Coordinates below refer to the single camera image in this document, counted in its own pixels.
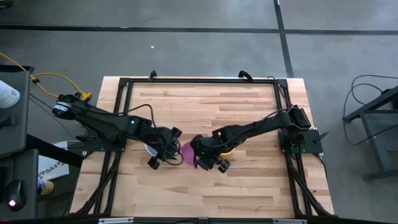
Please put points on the black metal table frame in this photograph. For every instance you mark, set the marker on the black metal table frame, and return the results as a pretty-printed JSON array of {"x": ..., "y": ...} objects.
[{"x": 202, "y": 80}]

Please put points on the dark desk with mouse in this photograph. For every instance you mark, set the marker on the dark desk with mouse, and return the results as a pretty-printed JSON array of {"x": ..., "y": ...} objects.
[{"x": 28, "y": 174}]

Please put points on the black computer mouse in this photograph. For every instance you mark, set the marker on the black computer mouse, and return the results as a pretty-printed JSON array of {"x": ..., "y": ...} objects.
[{"x": 15, "y": 194}]

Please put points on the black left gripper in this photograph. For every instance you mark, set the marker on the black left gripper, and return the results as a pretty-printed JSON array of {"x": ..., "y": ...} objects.
[{"x": 158, "y": 137}]

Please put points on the black curved frame clamp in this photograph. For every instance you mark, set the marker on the black curved frame clamp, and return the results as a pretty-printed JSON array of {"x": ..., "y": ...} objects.
[{"x": 245, "y": 75}]

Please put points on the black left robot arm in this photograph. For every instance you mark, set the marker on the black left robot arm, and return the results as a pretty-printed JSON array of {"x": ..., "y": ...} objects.
[{"x": 99, "y": 123}]

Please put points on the yellow bowl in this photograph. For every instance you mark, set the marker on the yellow bowl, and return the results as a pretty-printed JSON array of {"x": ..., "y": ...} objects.
[{"x": 229, "y": 152}]

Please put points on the silver edge bracket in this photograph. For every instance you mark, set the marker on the silver edge bracket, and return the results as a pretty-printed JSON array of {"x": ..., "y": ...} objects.
[
  {"x": 115, "y": 221},
  {"x": 289, "y": 221}
]

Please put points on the black slanted beam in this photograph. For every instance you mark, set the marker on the black slanted beam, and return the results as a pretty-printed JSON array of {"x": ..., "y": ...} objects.
[{"x": 53, "y": 151}]

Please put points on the grey desk unit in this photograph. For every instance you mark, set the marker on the grey desk unit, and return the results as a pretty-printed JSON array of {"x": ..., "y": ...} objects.
[{"x": 15, "y": 124}]

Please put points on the small black frame clamp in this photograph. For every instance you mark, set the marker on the small black frame clamp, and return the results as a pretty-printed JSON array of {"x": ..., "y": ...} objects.
[{"x": 152, "y": 75}]

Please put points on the white printed box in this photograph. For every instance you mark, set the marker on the white printed box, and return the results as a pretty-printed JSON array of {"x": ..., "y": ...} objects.
[{"x": 51, "y": 166}]

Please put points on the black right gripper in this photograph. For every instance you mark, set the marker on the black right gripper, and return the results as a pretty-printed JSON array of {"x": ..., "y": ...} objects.
[{"x": 211, "y": 146}]

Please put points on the white printed bottle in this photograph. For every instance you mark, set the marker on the white printed bottle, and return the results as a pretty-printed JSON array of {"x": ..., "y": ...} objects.
[{"x": 7, "y": 95}]

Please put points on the purple bowl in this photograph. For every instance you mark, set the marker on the purple bowl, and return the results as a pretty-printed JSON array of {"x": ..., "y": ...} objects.
[{"x": 187, "y": 152}]

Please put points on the black metal side stand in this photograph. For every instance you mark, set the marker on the black metal side stand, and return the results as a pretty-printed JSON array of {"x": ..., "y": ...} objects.
[{"x": 373, "y": 137}]

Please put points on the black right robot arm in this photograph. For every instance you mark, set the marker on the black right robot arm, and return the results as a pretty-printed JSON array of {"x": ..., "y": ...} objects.
[{"x": 264, "y": 124}]

